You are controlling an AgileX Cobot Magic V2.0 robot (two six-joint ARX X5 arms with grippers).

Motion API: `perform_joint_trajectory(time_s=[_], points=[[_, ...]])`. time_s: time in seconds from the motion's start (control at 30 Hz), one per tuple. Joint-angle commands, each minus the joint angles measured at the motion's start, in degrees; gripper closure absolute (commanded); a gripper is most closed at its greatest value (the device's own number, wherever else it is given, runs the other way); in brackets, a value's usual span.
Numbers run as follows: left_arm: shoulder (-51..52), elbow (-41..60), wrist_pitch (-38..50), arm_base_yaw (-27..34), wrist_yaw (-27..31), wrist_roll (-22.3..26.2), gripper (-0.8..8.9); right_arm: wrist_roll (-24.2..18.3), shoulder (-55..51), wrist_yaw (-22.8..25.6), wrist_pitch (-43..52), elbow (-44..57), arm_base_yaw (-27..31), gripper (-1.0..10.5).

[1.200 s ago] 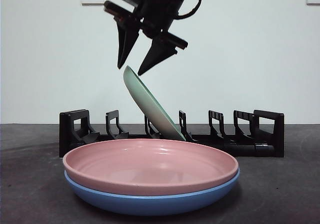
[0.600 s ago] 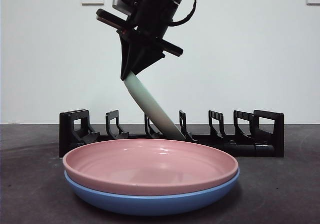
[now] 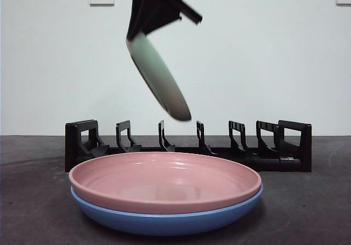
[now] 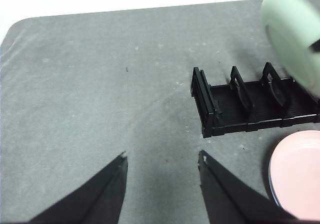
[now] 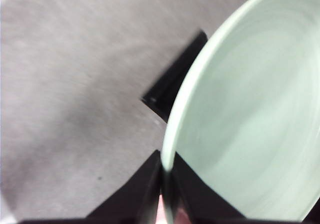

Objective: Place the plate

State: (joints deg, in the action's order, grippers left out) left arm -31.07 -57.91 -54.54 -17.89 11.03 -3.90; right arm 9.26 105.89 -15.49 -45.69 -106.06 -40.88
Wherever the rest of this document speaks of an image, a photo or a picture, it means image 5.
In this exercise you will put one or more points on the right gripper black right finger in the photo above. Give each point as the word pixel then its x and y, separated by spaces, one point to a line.
pixel 197 204

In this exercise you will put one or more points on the light green round plate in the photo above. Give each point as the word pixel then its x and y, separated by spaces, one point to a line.
pixel 250 108

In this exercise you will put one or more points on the black plastic dish rack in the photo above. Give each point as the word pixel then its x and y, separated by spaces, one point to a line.
pixel 175 78

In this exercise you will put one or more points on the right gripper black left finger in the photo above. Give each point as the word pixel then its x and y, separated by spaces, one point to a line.
pixel 135 201

